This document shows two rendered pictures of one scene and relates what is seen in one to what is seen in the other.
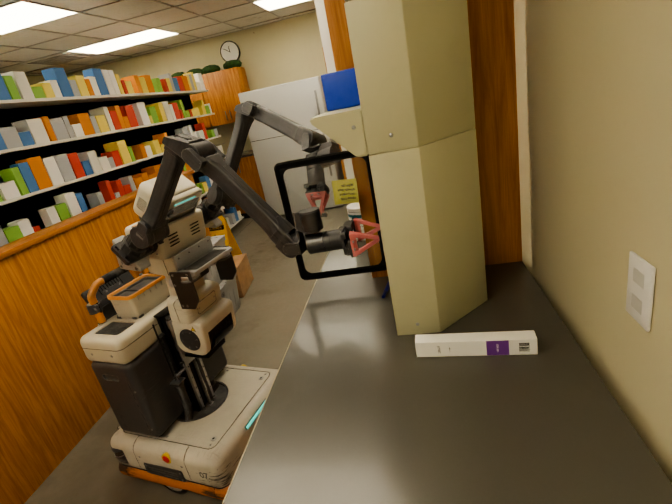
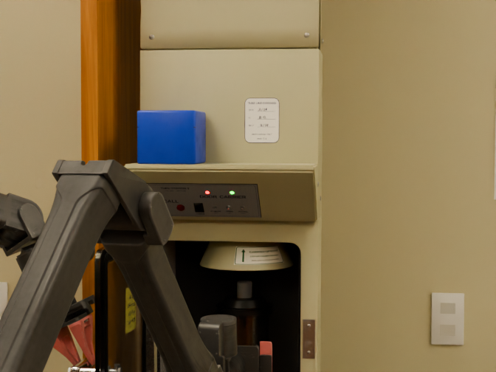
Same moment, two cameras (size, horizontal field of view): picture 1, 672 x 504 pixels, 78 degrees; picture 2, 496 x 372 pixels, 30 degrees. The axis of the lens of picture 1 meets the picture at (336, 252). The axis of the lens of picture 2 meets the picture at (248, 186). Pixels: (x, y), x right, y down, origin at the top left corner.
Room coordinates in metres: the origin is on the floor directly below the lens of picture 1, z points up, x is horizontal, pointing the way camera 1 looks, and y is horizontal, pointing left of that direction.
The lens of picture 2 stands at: (1.18, 1.49, 1.56)
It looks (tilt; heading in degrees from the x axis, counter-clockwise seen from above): 3 degrees down; 265
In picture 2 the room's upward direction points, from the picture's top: straight up
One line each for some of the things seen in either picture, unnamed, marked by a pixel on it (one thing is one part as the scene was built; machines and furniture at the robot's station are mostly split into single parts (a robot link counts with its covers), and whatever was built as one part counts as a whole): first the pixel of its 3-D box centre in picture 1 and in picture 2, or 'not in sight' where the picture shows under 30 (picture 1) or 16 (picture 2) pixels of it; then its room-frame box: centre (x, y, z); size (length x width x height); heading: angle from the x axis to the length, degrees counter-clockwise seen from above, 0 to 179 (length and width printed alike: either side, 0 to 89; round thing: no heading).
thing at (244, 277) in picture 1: (230, 276); not in sight; (3.67, 1.03, 0.14); 0.41 x 0.32 x 0.28; 174
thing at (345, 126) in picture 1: (347, 129); (223, 193); (1.09, -0.09, 1.46); 0.32 x 0.11 x 0.10; 167
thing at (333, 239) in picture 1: (338, 239); (226, 367); (1.09, -0.01, 1.18); 0.10 x 0.07 x 0.07; 167
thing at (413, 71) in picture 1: (426, 170); (238, 257); (1.05, -0.27, 1.33); 0.32 x 0.25 x 0.77; 167
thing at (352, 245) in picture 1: (362, 239); (252, 356); (1.04, -0.08, 1.18); 0.09 x 0.07 x 0.07; 77
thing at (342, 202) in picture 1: (334, 218); (122, 361); (1.26, -0.02, 1.19); 0.30 x 0.01 x 0.40; 79
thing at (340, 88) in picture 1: (345, 89); (172, 137); (1.18, -0.11, 1.56); 0.10 x 0.10 x 0.09; 77
